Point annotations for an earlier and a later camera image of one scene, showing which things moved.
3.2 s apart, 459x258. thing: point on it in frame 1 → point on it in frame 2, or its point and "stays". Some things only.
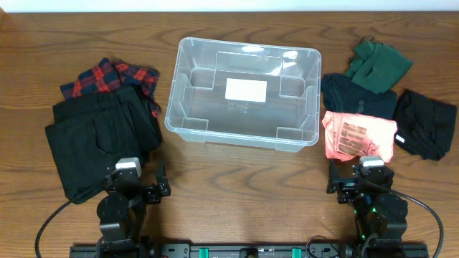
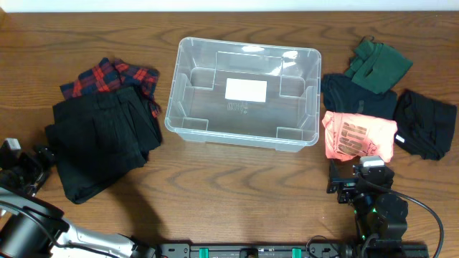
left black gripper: x=150 y=194 → x=35 y=170
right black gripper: x=348 y=185 stays
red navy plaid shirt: x=108 y=74 stays
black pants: x=90 y=133 stays
